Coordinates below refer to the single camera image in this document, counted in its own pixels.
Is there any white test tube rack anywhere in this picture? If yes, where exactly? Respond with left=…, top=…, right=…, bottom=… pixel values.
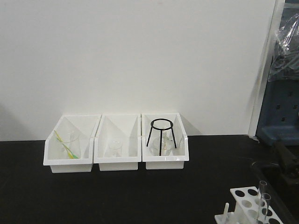
left=214, top=186, right=282, bottom=224

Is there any white storage bin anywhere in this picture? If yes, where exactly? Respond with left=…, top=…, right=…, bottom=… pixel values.
left=93, top=114, right=142, bottom=171
left=141, top=113, right=189, bottom=169
left=43, top=115, right=101, bottom=173

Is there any white middle storage bin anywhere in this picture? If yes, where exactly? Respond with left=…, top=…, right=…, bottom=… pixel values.
left=93, top=114, right=142, bottom=171

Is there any plastic bag of pegs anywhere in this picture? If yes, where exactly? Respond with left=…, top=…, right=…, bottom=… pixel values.
left=268, top=0, right=299, bottom=82

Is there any clear glass beaker middle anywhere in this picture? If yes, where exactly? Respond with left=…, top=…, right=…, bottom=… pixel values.
left=105, top=140, right=123, bottom=157

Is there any black wire tripod stand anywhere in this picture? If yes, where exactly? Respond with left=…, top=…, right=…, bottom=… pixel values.
left=146, top=118, right=177, bottom=156

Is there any black lab sink basin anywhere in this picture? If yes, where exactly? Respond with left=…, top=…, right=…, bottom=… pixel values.
left=251, top=161, right=299, bottom=224

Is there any clear glass flask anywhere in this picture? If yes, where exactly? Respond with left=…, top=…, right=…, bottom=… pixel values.
left=148, top=120, right=177, bottom=156

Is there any white left storage bin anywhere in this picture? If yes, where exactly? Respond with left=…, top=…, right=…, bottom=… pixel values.
left=43, top=115, right=101, bottom=173

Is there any white right storage bin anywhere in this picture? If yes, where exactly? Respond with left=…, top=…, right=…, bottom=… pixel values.
left=141, top=113, right=189, bottom=169

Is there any clear glass test tube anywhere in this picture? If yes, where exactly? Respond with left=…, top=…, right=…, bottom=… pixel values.
left=257, top=180, right=267, bottom=199
left=256, top=193, right=271, bottom=224

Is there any clear glass beaker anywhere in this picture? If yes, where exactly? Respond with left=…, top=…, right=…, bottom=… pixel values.
left=105, top=140, right=123, bottom=157
left=60, top=131, right=81, bottom=159

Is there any clear glass beaker left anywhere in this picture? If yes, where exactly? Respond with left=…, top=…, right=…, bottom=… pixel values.
left=60, top=131, right=81, bottom=159

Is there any blue-grey pegboard drying rack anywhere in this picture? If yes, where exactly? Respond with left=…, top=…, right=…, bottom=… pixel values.
left=256, top=0, right=299, bottom=146

